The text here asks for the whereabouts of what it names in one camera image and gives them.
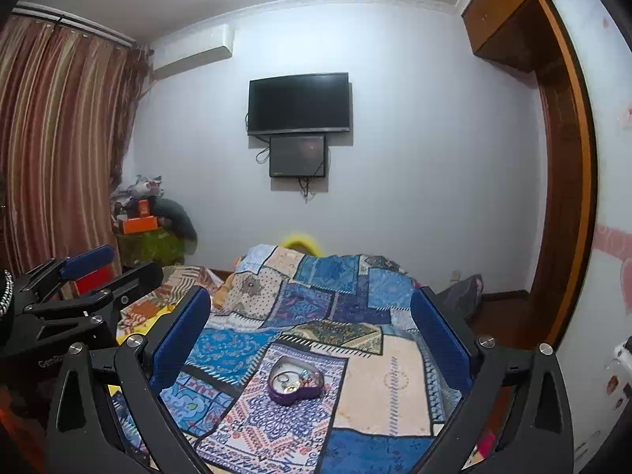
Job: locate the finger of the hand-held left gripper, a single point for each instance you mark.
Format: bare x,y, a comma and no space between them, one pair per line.
133,281
89,260

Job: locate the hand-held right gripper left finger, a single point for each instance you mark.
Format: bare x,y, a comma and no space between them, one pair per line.
180,340

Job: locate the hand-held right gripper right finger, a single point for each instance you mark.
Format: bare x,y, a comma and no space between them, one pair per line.
442,343

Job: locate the gold bangle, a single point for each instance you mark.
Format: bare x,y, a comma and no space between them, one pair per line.
292,388

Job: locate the purple heart-shaped jewelry box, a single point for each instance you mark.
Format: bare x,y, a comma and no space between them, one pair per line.
291,397

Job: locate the red box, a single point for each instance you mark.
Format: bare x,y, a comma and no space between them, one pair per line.
94,285

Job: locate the green box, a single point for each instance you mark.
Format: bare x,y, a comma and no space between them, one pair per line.
148,249

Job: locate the brown patterned quilt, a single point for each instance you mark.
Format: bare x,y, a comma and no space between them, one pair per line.
163,301

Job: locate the orange box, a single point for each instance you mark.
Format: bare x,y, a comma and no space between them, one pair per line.
140,225

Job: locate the blue patchwork blanket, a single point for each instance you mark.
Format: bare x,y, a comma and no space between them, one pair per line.
370,380

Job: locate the grey and white plush toys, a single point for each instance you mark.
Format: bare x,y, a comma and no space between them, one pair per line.
138,187

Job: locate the brown striped curtain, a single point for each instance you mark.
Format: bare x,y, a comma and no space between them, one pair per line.
59,133

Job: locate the yellow round object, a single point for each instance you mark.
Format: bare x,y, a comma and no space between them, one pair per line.
298,238

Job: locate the wooden door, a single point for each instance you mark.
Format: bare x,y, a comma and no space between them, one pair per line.
563,182

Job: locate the white wardrobe door pink hearts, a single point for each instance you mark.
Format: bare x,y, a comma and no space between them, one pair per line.
610,182

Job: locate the white air conditioner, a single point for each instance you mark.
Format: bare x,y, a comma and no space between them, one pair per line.
197,54

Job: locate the wooden overhead cabinet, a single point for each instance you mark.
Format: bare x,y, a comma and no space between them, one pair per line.
508,15

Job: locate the white wall hook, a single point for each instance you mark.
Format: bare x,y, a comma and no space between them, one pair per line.
622,353

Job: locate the small black wall monitor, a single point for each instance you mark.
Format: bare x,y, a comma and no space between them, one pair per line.
297,155

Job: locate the curtain rail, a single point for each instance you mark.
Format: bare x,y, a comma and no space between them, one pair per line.
74,20

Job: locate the black wall television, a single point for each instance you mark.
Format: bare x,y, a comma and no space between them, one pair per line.
298,103

